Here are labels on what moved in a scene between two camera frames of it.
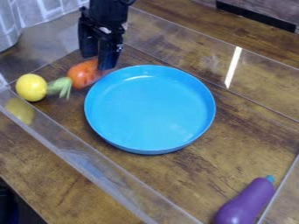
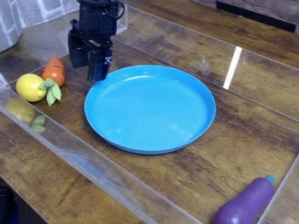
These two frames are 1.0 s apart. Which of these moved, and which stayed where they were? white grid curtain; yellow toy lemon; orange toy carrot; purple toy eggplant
Moved: orange toy carrot
Stayed: purple toy eggplant; yellow toy lemon; white grid curtain
